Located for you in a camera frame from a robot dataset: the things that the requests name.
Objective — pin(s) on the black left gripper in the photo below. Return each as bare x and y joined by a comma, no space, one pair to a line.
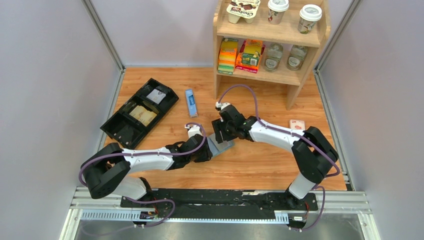
206,155

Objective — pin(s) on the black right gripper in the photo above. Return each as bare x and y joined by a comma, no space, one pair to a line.
218,125

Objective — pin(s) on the teal card holder wallet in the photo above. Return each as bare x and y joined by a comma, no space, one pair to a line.
218,148

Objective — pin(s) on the gold card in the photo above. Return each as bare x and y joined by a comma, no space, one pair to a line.
143,115

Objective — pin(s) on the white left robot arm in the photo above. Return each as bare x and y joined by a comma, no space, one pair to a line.
108,171

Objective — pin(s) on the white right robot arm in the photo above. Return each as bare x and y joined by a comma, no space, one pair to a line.
313,153

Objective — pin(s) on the silver card in tray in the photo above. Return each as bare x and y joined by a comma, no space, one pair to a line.
156,96

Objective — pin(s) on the blue slim box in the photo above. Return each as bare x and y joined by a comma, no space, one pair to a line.
191,103

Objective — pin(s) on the green sponge pack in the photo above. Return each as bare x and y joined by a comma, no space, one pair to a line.
227,55

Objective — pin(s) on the orange pink sponge pack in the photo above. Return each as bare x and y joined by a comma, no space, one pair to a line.
249,56

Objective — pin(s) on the white Kamenoko sponge pack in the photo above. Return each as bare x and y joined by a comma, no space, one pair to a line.
297,124

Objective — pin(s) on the black compartment tray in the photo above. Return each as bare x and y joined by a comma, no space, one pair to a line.
128,131

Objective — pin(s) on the glass jar left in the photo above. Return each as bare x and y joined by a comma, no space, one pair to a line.
273,57

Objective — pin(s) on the glass jar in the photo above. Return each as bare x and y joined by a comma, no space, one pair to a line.
296,57
273,57

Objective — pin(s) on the wooden shelf unit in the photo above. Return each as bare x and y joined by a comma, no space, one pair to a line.
286,33

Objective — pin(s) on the glass jar right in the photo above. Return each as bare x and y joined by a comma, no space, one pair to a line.
296,57

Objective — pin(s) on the chocolate pudding cup pack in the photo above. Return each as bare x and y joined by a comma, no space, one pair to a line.
242,9

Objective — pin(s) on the paper coffee cup left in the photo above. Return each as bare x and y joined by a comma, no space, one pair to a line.
276,10

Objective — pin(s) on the paper coffee cup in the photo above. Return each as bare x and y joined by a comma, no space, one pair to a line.
309,15
276,10

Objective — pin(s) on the paper coffee cup right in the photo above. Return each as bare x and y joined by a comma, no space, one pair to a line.
309,15

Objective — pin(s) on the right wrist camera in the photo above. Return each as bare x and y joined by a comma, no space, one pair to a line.
219,106

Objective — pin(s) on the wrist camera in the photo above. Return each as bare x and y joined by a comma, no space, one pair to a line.
193,130
219,106

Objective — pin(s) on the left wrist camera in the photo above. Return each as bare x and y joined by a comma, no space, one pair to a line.
193,130

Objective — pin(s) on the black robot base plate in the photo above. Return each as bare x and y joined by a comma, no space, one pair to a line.
223,203

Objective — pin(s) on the aluminium frame rail right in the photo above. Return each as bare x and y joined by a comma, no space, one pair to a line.
340,15

